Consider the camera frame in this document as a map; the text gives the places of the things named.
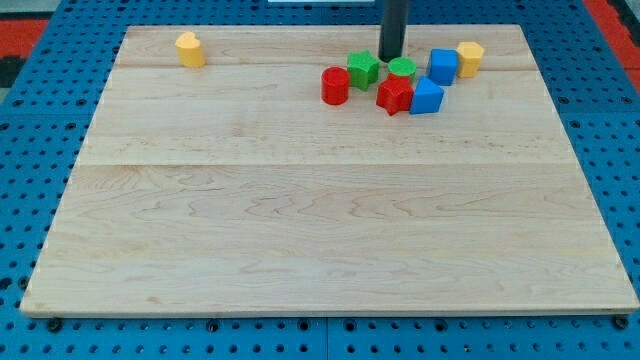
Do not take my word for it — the yellow heart block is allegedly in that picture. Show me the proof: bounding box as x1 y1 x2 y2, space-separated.
175 31 206 68

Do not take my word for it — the green star block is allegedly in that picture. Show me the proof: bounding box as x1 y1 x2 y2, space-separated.
347 50 380 91

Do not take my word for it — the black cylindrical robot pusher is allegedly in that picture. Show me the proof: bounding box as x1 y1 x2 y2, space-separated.
378 0 410 63

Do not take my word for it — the blue cube block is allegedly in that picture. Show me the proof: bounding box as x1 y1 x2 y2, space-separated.
428 49 458 86

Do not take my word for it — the light wooden board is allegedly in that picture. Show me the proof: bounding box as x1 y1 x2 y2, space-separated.
21 25 639 318

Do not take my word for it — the red cylinder block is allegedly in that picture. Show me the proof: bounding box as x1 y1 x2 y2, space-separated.
321 67 350 105

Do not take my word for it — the green cylinder block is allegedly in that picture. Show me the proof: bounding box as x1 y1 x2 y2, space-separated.
387 57 417 81

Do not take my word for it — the red star block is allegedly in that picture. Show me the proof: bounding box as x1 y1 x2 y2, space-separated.
376 76 414 116

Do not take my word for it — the yellow hexagon block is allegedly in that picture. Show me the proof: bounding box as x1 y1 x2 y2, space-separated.
456 42 485 78

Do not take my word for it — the blue triangle block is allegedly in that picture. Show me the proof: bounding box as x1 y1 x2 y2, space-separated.
409 76 445 115

